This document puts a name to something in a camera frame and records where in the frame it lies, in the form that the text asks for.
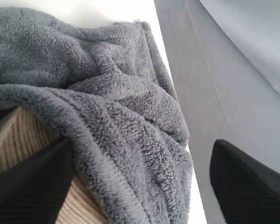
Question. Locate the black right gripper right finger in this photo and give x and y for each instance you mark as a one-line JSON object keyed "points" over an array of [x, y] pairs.
{"points": [[248, 192]]}

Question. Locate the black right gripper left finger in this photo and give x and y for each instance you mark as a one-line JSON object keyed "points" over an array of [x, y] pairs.
{"points": [[33, 191]]}

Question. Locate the grey fluffy towel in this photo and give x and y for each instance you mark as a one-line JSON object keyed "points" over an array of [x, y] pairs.
{"points": [[108, 91]]}

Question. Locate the light wooden cube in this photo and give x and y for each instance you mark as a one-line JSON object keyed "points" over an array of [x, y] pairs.
{"points": [[21, 136]]}

